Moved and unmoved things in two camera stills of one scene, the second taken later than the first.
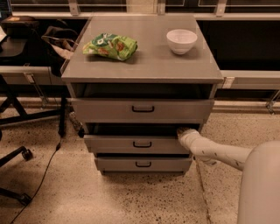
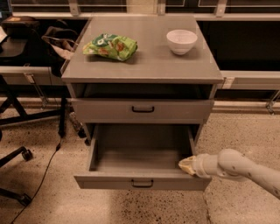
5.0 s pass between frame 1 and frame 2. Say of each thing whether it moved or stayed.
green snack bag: stayed
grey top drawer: stayed
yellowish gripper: moved
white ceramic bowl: stayed
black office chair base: stayed
